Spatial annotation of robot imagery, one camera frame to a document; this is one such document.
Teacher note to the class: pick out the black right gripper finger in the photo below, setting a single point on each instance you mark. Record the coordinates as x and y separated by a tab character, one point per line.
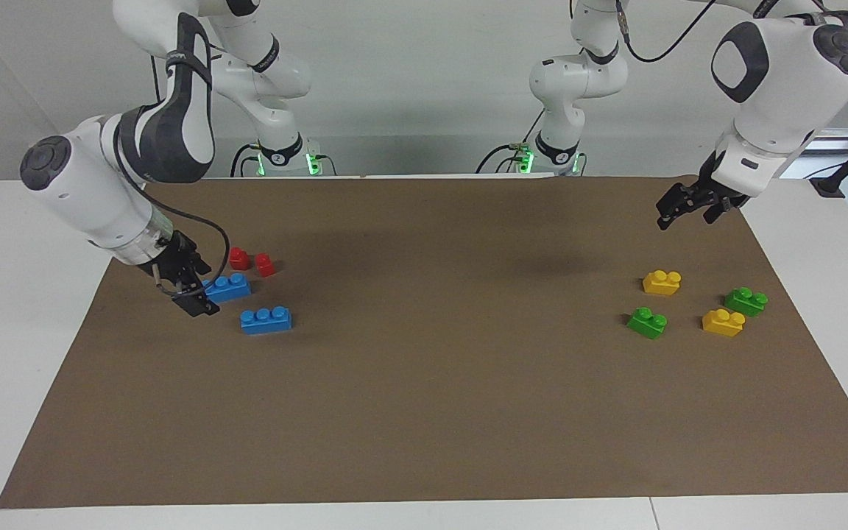
201	268
197	303

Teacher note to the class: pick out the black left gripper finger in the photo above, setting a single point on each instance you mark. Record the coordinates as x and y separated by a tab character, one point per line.
673	205
718	212

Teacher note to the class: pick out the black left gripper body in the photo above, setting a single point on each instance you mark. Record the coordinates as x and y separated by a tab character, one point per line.
707	190

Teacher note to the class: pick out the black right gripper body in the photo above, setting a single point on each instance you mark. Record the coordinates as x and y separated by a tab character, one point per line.
174	261

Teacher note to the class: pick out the blue three-stud toy brick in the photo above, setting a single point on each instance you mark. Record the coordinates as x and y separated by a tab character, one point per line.
231	288
266	322

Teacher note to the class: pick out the green two-stud toy brick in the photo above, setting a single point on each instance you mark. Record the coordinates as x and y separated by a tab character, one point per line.
645	324
745	303

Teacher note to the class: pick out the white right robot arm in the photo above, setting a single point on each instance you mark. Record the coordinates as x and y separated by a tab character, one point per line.
78	184

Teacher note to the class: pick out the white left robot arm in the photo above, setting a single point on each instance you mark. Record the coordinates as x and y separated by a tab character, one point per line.
770	96

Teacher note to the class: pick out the red single-stud toy brick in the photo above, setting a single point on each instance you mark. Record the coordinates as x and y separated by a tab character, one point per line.
239	259
265	266

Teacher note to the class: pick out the yellow two-stud toy brick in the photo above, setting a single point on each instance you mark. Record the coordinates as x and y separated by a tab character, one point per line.
722	324
661	284

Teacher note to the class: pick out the brown paper table mat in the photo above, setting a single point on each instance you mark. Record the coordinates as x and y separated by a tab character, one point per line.
431	383

